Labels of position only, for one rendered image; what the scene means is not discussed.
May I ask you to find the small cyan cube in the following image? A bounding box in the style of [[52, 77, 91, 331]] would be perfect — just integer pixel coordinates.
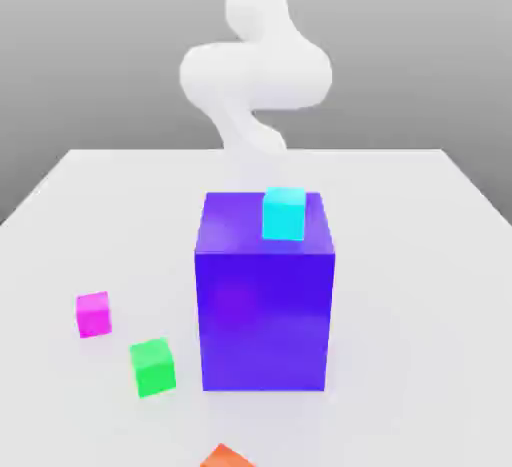
[[261, 186, 307, 243]]

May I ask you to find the small green cube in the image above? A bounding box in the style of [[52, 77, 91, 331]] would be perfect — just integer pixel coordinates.
[[128, 336, 178, 400]]

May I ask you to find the small magenta cube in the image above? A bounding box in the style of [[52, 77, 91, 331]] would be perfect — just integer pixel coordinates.
[[74, 290, 114, 340]]

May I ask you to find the small orange cube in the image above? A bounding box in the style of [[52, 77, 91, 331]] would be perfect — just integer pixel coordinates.
[[198, 442, 257, 467]]

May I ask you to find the large purple box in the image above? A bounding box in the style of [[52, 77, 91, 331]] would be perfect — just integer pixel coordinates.
[[193, 191, 336, 393]]

